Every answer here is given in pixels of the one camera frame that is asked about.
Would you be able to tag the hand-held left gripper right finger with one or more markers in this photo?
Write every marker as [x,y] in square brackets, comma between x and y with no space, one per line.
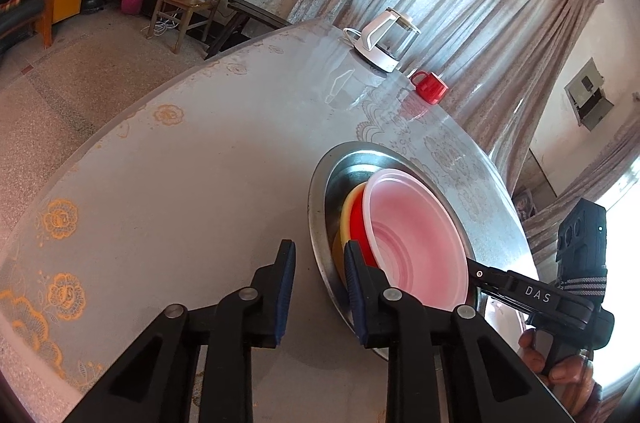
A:
[352,293]

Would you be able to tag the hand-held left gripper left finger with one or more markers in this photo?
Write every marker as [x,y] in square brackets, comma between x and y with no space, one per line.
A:
[284,293]

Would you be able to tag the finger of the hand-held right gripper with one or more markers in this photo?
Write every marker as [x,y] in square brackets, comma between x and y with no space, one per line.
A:
[492,278]

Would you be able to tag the yellow plastic bowl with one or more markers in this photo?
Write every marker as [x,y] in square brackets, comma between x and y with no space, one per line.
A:
[347,213]

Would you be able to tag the stainless steel bowl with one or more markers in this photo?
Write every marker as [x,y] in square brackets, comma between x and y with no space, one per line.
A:
[320,213]

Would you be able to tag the red plastic bowl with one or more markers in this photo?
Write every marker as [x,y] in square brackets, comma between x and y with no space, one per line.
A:
[415,233]

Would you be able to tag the person's right hand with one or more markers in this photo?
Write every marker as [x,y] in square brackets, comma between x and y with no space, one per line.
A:
[567,373]

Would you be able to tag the red mug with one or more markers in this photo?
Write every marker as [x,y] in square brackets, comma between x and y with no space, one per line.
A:
[432,89]

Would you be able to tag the white glass electric kettle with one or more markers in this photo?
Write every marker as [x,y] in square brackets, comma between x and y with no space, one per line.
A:
[385,48]

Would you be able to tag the grey sheer window curtain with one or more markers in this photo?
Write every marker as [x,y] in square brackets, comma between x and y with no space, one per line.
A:
[475,3]

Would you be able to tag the dark wooden bench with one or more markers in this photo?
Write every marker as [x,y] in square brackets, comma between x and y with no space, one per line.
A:
[250,13]

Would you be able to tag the black pan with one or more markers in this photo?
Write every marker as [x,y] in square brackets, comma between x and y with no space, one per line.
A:
[95,3]

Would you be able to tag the black cushioned wooden armchair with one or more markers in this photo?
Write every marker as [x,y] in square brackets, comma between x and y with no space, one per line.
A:
[20,10]

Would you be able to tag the wall electrical panel box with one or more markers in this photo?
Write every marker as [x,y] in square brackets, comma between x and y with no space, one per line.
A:
[585,93]

